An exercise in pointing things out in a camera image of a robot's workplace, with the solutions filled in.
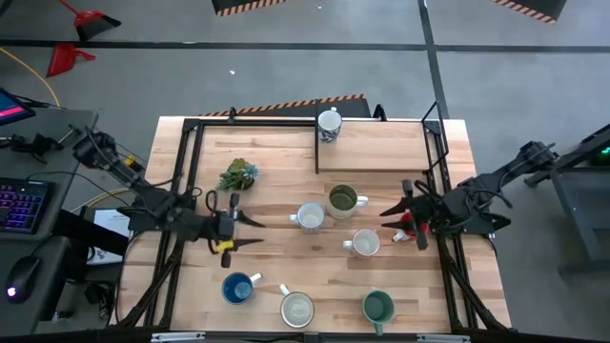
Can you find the black clamp device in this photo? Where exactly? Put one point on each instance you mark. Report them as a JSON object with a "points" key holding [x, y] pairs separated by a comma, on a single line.
{"points": [[35, 143]]}

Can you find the gray side desk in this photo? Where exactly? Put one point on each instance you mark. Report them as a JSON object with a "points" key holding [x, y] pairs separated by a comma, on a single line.
{"points": [[54, 286]]}

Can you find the red dustpan black lip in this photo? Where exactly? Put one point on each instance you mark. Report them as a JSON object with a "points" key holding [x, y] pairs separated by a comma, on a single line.
{"points": [[93, 24]]}

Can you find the navy white patterned mug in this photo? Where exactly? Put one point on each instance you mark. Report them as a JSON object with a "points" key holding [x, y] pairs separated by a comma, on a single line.
{"points": [[330, 125]]}

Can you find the tablet screen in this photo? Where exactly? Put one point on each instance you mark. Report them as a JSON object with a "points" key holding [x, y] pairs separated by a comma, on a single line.
{"points": [[14, 107]]}

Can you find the black metal floor stand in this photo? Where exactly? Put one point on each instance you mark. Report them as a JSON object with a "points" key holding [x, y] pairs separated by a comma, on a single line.
{"points": [[579, 155]]}

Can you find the silver metal bracket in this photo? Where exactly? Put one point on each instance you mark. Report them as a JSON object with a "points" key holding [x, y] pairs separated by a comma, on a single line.
{"points": [[443, 338], [178, 337]]}

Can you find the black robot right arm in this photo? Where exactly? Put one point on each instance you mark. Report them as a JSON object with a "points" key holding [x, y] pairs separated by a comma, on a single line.
{"points": [[476, 200]]}

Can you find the black computer mouse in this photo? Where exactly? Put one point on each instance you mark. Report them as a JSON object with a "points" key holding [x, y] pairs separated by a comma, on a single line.
{"points": [[21, 278]]}

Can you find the wooden shelf black metal frame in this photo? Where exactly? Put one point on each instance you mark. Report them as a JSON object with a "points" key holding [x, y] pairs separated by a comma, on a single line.
{"points": [[381, 145]]}

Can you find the white paper sheet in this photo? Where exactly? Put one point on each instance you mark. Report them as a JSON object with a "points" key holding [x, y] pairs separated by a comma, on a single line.
{"points": [[112, 224]]}

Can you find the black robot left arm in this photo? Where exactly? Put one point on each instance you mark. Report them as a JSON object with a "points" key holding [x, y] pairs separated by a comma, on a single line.
{"points": [[157, 205]]}

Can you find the black aluminium rig frame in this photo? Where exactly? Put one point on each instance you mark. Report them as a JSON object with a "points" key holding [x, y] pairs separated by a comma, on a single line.
{"points": [[257, 122]]}

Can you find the red white diamond-pattern mug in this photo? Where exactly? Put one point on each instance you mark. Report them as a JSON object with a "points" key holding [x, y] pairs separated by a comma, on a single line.
{"points": [[311, 218]]}

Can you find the black box hazard-striped edge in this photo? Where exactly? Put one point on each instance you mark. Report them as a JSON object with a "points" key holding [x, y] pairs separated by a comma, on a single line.
{"points": [[333, 109]]}

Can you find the gray white diamond-pattern mug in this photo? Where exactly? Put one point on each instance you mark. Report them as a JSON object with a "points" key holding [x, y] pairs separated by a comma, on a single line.
{"points": [[366, 243]]}

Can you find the sage green mug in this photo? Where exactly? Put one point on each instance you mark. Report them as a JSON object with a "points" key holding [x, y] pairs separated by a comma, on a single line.
{"points": [[379, 307]]}

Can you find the white mug black lettering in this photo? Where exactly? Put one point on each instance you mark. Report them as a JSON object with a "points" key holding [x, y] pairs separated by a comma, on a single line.
{"points": [[343, 197]]}

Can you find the blue mug white panel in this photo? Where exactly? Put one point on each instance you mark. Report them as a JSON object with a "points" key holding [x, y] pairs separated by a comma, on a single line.
{"points": [[237, 288]]}

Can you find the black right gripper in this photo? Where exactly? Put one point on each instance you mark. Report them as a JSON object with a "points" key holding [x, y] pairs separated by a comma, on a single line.
{"points": [[431, 212]]}

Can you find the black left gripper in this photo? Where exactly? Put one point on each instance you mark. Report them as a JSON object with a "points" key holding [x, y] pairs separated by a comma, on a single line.
{"points": [[221, 228]]}

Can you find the succulent plant black pot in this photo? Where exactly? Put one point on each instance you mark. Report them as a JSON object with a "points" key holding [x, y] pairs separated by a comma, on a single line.
{"points": [[238, 175]]}

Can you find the backlit keyboard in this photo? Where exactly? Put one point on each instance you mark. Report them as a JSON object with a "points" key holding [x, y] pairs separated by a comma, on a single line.
{"points": [[21, 205]]}

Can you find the black hazard-striped floor mat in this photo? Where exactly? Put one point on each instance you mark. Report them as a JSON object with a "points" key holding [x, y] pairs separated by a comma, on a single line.
{"points": [[248, 5], [529, 7]]}

